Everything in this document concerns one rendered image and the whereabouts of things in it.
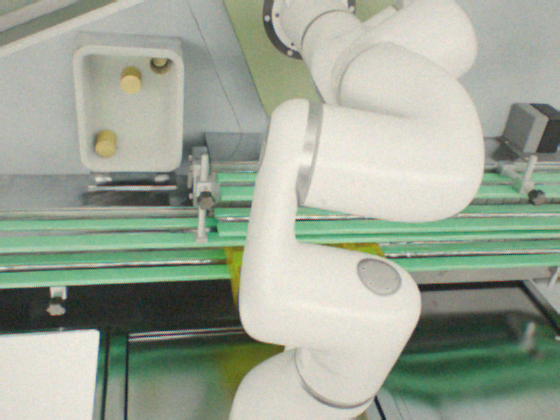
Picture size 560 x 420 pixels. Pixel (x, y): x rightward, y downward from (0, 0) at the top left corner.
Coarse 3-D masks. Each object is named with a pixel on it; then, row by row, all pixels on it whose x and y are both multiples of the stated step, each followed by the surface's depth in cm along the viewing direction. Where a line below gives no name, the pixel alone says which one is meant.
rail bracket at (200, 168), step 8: (200, 160) 101; (208, 160) 93; (192, 168) 101; (200, 168) 94; (208, 168) 100; (200, 176) 95; (208, 176) 96; (200, 184) 94; (208, 184) 95; (200, 192) 93; (208, 192) 92; (200, 200) 91; (208, 200) 91; (200, 208) 92; (208, 208) 92; (200, 216) 99; (200, 224) 100; (200, 232) 100; (200, 240) 100
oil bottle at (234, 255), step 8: (224, 248) 110; (232, 248) 103; (240, 248) 103; (232, 256) 102; (240, 256) 102; (232, 264) 100; (240, 264) 100; (232, 272) 100; (240, 272) 98; (232, 280) 101; (232, 288) 102
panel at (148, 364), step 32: (192, 320) 108; (224, 320) 109; (128, 352) 100; (160, 352) 101; (192, 352) 102; (224, 352) 103; (256, 352) 104; (96, 384) 93; (128, 384) 95; (160, 384) 95; (192, 384) 96; (224, 384) 97; (384, 384) 100; (96, 416) 88; (128, 416) 90; (160, 416) 90; (192, 416) 91; (224, 416) 91; (384, 416) 94
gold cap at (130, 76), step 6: (132, 66) 102; (126, 72) 100; (132, 72) 99; (138, 72) 101; (120, 78) 100; (126, 78) 98; (132, 78) 99; (138, 78) 99; (126, 84) 99; (132, 84) 99; (138, 84) 99; (126, 90) 99; (132, 90) 100; (138, 90) 100
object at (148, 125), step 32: (96, 64) 100; (128, 64) 102; (96, 96) 103; (128, 96) 105; (160, 96) 106; (96, 128) 107; (128, 128) 108; (160, 128) 109; (96, 160) 104; (128, 160) 106; (160, 160) 107
